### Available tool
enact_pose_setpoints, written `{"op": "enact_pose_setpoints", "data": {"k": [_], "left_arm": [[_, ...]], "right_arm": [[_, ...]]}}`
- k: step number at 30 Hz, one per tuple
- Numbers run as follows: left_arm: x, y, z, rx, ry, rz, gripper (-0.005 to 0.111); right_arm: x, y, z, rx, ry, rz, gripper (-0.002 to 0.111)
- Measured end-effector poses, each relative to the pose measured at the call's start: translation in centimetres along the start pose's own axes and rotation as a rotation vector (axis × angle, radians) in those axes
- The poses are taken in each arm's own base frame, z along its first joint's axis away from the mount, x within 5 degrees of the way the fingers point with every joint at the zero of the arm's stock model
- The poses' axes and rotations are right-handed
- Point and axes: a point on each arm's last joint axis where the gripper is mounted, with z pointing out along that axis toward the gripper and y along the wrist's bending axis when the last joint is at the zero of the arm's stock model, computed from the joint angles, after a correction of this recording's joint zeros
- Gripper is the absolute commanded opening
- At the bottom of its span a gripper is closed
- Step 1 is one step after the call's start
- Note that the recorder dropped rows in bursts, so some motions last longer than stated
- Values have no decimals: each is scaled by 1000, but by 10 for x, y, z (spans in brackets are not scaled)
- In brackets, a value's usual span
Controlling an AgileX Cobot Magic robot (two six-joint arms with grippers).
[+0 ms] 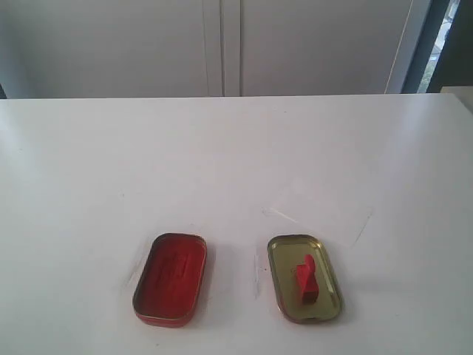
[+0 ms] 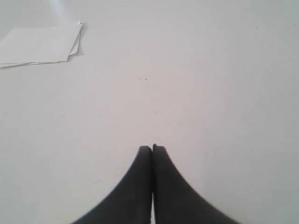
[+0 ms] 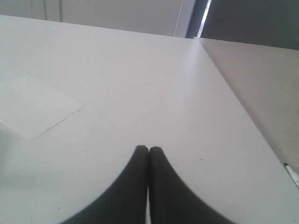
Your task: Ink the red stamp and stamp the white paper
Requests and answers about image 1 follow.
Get red stamp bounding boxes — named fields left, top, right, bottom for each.
left=296, top=254, right=319, bottom=304

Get red rectangular tray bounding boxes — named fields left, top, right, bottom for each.
left=132, top=233, right=208, bottom=328

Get gold tin lid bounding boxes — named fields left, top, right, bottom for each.
left=268, top=234, right=342, bottom=324

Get white cabinet doors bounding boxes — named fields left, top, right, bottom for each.
left=1, top=1, right=430, bottom=98

